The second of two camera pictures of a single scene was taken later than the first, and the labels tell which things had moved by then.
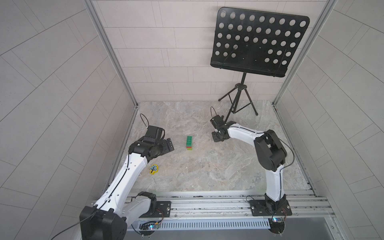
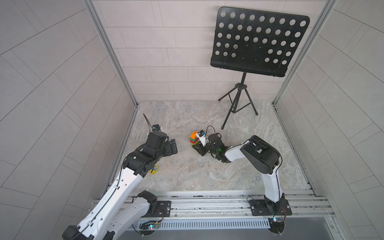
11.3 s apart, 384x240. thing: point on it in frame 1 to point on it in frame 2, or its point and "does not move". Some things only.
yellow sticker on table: [153, 168] does not move
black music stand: [255, 42] does not move
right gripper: [215, 138] to [201, 150]
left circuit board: [147, 228] does not move
